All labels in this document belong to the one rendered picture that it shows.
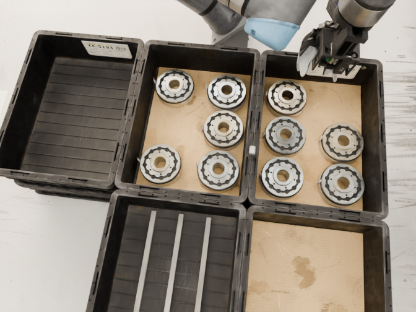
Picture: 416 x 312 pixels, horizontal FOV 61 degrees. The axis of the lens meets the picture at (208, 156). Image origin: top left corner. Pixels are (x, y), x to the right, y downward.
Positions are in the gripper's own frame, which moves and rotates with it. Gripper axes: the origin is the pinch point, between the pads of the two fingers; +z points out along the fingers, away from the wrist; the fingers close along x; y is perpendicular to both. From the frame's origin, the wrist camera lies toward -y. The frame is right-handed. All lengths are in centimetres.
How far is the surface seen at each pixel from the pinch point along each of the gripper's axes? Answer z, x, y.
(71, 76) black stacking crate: 25, -61, -2
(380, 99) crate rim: 4.8, 18.4, 2.6
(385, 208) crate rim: 4.8, 18.5, 28.8
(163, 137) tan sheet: 21.4, -31.8, 13.9
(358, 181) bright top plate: 12.3, 16.5, 21.1
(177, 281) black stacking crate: 20, -23, 49
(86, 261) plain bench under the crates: 37, -48, 47
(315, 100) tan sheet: 16.3, 7.0, -1.1
